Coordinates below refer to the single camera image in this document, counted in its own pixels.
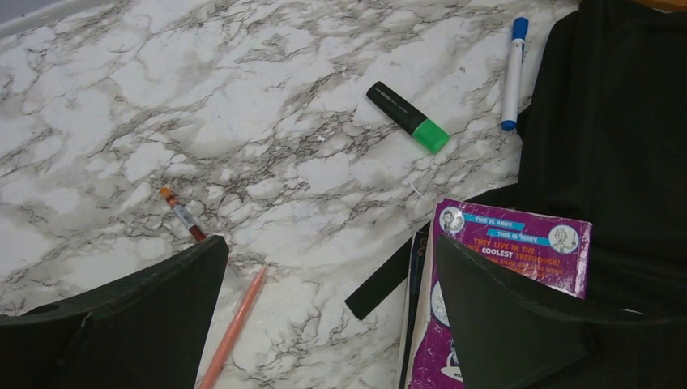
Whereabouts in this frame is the green black highlighter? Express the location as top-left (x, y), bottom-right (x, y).
top-left (366, 81), bottom-right (450, 154)

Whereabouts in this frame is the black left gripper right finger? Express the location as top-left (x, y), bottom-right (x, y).
top-left (434, 236), bottom-right (686, 388)

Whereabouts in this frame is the blue white marker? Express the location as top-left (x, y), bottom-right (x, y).
top-left (501, 17), bottom-right (529, 131)

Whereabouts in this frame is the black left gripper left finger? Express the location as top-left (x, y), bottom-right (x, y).
top-left (1, 236), bottom-right (228, 388)

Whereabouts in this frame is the salmon pink pencil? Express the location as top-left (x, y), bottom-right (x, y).
top-left (199, 266), bottom-right (267, 389)

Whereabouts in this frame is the dark blue book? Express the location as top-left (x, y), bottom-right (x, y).
top-left (396, 229), bottom-right (429, 388)

